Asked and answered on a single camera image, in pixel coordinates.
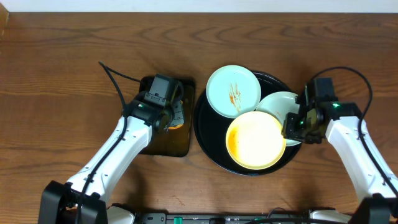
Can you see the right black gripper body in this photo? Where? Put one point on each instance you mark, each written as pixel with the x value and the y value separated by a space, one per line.
pixel 300 128

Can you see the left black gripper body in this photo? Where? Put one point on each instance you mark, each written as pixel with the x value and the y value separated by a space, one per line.
pixel 176 115

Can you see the orange green scrub sponge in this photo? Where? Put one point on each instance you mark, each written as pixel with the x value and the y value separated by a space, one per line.
pixel 179 117

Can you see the light blue plate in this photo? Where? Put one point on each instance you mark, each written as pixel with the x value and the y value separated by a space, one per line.
pixel 233 90
pixel 271 113

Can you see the yellow plate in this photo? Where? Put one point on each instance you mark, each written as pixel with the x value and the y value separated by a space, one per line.
pixel 254 140

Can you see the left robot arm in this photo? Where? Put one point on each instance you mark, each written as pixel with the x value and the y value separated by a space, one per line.
pixel 84 197

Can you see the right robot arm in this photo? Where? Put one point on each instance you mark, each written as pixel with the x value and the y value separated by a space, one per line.
pixel 343 126

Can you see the black rectangular water tray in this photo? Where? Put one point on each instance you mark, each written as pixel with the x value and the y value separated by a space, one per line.
pixel 175 142

